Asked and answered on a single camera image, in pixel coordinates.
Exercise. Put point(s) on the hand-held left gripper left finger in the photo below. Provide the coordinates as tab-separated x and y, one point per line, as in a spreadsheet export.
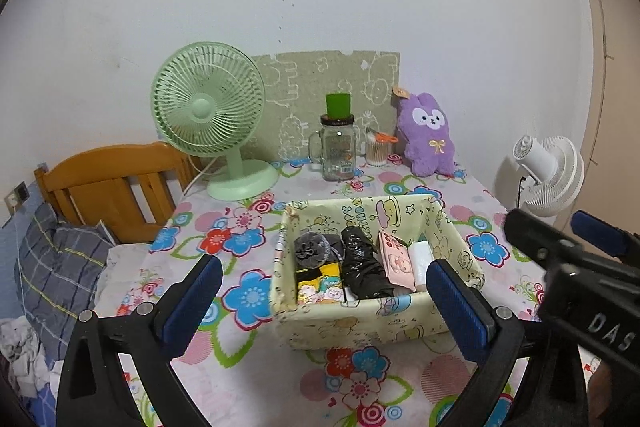
192	302

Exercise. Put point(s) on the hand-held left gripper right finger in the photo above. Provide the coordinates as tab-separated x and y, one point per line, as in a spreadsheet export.
457	307

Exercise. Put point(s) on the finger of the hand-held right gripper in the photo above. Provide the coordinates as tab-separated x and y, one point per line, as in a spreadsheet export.
535	239
597	232

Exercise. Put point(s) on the white tissue paper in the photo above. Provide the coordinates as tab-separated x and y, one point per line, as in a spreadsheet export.
420	264

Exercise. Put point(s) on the pink wet wipes pack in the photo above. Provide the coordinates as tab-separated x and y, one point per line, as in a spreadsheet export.
397	262

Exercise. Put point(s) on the black plastic bag roll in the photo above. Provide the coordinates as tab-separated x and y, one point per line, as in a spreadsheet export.
365	267

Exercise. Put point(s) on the yellow cartoon-print storage box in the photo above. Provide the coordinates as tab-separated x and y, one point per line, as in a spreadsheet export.
350	322

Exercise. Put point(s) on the cartoon-print tissue pack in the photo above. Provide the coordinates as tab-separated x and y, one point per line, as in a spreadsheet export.
320	287

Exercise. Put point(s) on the grey socks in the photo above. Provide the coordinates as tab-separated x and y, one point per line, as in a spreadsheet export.
312	249

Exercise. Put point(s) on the white fan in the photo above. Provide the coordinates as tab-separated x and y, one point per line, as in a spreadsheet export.
555	177

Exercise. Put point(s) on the white bed sheet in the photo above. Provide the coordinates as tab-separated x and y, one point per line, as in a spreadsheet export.
125	267

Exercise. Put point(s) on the grey plaid pillow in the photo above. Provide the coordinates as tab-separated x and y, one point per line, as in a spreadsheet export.
55	272

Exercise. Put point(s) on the wooden bed headboard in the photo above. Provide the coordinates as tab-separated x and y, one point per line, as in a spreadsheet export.
110	187

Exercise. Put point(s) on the purple plush bunny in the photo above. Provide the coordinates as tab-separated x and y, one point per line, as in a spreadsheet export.
430	142

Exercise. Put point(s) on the cotton swab jar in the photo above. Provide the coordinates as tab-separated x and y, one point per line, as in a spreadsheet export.
377	152

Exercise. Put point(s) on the white crumpled cloth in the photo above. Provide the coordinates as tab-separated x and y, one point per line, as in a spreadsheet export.
22	357

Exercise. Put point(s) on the blue bed sheet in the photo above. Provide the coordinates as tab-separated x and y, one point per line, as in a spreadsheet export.
35	407

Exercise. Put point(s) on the green desk fan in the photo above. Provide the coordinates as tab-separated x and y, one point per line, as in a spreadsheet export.
207	107

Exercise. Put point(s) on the glass mug with green lid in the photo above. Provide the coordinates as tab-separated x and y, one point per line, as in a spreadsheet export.
337	152

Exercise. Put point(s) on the green cartoon-print board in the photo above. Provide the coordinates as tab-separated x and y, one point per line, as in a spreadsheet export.
305	87

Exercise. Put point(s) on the beige door frame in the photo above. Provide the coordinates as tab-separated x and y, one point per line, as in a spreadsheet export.
615	57

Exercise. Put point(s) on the wall socket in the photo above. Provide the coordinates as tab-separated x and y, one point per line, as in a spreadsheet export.
16	194

